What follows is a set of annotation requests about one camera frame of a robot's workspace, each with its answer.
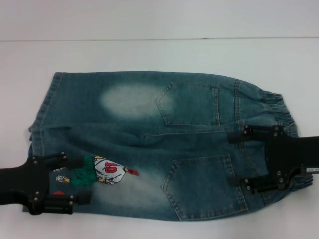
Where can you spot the blue denim shorts with embroidery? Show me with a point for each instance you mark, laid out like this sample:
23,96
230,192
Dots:
139,149

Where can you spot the labelled right wrist camera mount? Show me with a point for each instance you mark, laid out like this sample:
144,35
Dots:
310,170

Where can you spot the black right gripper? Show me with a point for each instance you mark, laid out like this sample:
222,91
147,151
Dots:
286,154

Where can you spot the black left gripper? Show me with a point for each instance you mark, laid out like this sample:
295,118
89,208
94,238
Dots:
22,185

